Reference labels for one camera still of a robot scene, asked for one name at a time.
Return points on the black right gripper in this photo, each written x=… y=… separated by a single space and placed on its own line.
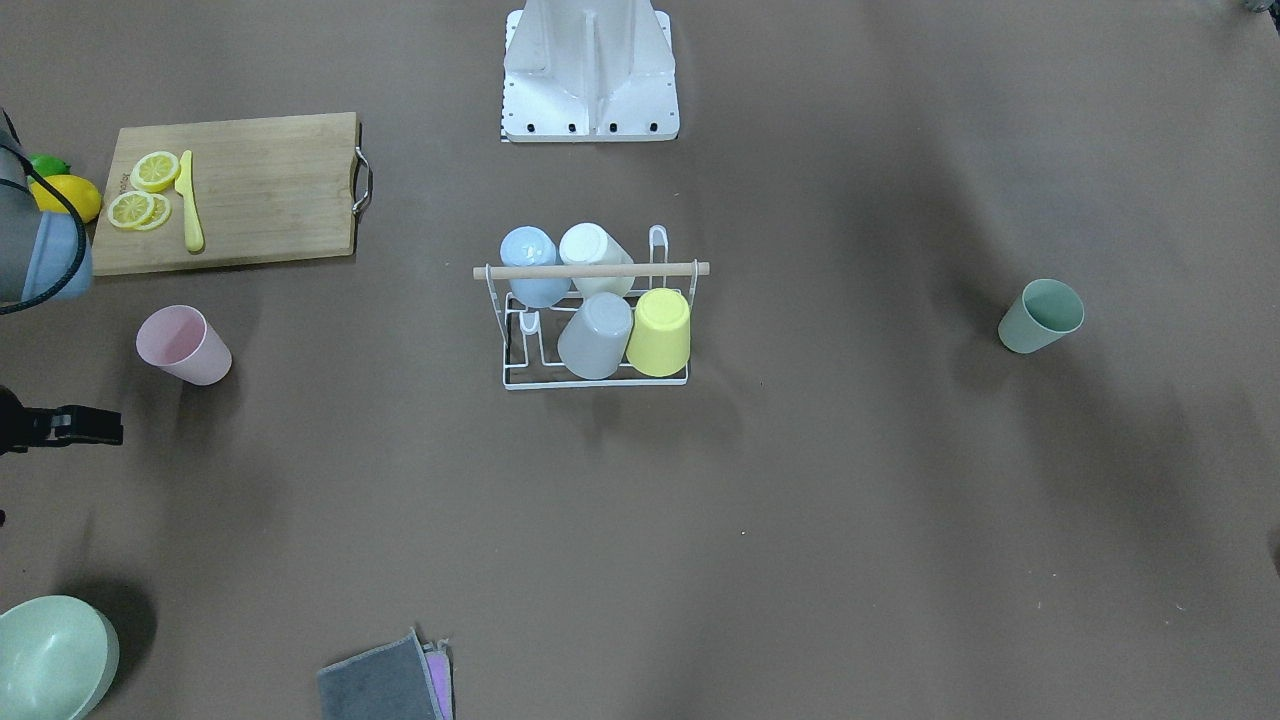
x=72 y=427

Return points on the pink plastic cup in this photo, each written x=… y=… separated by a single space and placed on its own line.
x=180 y=340

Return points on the green plastic cup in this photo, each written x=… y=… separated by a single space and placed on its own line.
x=1044 y=311

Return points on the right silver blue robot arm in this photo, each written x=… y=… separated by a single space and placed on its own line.
x=45 y=255

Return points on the grey plastic cup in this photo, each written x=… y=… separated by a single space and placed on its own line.
x=594 y=341

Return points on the white plastic cup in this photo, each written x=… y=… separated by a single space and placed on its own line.
x=588 y=244

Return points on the yellow plastic cup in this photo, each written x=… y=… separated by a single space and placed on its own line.
x=660 y=342

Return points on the yellow plastic knife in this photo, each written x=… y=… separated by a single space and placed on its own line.
x=194 y=238

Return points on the whole yellow lemon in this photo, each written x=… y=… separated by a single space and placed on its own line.
x=82 y=194

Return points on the lemon slice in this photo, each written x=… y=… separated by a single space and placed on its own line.
x=139 y=211
x=155 y=172

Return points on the green bowl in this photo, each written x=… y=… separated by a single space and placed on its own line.
x=59 y=656

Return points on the green lime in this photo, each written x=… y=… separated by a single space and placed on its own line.
x=46 y=165

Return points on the wooden cutting board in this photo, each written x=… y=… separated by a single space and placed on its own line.
x=267 y=190

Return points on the grey folded cloth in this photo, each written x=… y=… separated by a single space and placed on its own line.
x=406 y=679

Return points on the white wire cup rack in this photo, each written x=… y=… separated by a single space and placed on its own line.
x=533 y=299

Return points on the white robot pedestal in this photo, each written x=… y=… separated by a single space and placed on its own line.
x=589 y=72

